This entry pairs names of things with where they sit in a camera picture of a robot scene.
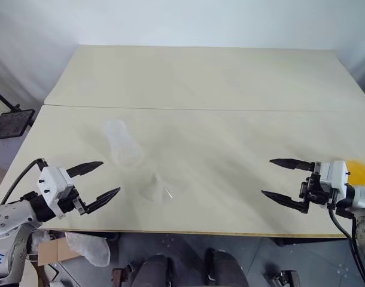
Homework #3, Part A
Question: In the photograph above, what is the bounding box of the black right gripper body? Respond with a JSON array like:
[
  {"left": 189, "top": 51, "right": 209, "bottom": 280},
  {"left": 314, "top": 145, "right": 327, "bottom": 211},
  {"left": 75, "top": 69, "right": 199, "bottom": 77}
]
[{"left": 299, "top": 170, "right": 339, "bottom": 210}]

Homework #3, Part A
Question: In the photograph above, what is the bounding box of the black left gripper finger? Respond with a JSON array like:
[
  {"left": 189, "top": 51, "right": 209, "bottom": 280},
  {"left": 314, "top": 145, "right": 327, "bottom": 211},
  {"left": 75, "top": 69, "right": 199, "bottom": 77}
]
[
  {"left": 65, "top": 161, "right": 104, "bottom": 181},
  {"left": 78, "top": 187, "right": 121, "bottom": 216}
]

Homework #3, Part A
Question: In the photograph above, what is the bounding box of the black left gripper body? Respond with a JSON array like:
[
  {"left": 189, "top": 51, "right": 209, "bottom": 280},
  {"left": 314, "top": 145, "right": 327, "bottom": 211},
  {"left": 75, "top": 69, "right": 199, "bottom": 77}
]
[{"left": 57, "top": 185, "right": 87, "bottom": 216}]

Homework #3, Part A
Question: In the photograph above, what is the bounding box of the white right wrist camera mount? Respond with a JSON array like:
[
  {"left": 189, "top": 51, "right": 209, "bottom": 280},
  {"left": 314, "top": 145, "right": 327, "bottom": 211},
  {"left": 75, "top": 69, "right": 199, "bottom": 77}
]
[{"left": 315, "top": 160, "right": 349, "bottom": 196}]

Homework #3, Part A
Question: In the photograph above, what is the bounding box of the dark metal foot piece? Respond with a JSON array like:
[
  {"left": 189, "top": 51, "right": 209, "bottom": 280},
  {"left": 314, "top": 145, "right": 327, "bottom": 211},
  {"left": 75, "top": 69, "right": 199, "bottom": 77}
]
[{"left": 268, "top": 268, "right": 300, "bottom": 287}]

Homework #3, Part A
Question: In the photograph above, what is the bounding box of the orange round object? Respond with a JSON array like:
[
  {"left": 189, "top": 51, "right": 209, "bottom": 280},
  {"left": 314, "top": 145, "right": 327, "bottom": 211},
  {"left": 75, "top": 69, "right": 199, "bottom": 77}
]
[{"left": 345, "top": 159, "right": 365, "bottom": 188}]

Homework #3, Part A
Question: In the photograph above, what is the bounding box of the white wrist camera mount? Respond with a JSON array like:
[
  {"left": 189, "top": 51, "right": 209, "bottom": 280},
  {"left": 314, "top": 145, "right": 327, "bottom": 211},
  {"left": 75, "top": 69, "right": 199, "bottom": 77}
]
[
  {"left": 37, "top": 166, "right": 76, "bottom": 221},
  {"left": 315, "top": 160, "right": 349, "bottom": 196}
]

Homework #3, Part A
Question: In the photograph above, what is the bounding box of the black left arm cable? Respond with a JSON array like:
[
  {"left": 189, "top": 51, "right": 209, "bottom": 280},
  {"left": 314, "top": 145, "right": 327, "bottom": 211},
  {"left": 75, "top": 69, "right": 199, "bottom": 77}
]
[{"left": 0, "top": 158, "right": 48, "bottom": 207}]

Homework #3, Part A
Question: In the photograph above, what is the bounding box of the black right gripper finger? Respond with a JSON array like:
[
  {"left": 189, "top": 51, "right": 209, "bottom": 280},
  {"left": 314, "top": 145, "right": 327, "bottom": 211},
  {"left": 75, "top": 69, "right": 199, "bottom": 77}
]
[
  {"left": 269, "top": 158, "right": 317, "bottom": 173},
  {"left": 260, "top": 190, "right": 309, "bottom": 215}
]

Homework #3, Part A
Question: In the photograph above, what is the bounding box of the clear bubble wrap bag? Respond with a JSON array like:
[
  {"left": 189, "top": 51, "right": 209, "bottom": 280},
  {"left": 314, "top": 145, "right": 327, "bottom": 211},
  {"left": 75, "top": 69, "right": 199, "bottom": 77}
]
[{"left": 63, "top": 231, "right": 111, "bottom": 268}]

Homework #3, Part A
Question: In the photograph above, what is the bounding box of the black table bracket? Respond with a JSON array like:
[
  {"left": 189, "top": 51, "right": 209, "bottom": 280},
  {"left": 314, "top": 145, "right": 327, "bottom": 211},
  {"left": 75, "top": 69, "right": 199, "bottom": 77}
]
[{"left": 273, "top": 236, "right": 294, "bottom": 247}]

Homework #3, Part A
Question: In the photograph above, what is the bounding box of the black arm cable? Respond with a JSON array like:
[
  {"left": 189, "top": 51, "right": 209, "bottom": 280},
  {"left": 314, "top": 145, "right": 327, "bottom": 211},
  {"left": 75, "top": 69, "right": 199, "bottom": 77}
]
[
  {"left": 0, "top": 158, "right": 48, "bottom": 207},
  {"left": 328, "top": 196, "right": 365, "bottom": 283}
]

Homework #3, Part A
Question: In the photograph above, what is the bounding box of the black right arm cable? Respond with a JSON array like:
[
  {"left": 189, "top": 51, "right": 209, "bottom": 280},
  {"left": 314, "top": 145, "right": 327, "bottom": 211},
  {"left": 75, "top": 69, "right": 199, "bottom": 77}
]
[{"left": 328, "top": 196, "right": 365, "bottom": 283}]

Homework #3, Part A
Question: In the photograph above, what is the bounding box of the dark rounded shape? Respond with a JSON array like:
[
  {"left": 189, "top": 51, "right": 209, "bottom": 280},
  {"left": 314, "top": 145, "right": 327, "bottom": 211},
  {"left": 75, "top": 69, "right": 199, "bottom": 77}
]
[
  {"left": 204, "top": 248, "right": 247, "bottom": 287},
  {"left": 130, "top": 253, "right": 175, "bottom": 287}
]

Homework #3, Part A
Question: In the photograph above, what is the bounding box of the brown cardboard box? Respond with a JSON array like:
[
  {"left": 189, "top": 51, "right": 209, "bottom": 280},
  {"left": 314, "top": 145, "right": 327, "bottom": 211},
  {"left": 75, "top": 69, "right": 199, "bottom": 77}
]
[{"left": 37, "top": 237, "right": 79, "bottom": 267}]

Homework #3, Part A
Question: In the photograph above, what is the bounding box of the brown metal foot piece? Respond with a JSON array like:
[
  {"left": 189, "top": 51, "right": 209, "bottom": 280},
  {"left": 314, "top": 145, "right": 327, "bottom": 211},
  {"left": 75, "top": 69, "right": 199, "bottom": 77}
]
[{"left": 111, "top": 264, "right": 133, "bottom": 287}]

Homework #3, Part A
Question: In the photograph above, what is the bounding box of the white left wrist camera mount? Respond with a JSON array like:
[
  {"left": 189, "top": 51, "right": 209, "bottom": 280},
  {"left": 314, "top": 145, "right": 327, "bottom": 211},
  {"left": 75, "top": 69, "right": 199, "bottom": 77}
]
[{"left": 37, "top": 166, "right": 76, "bottom": 221}]

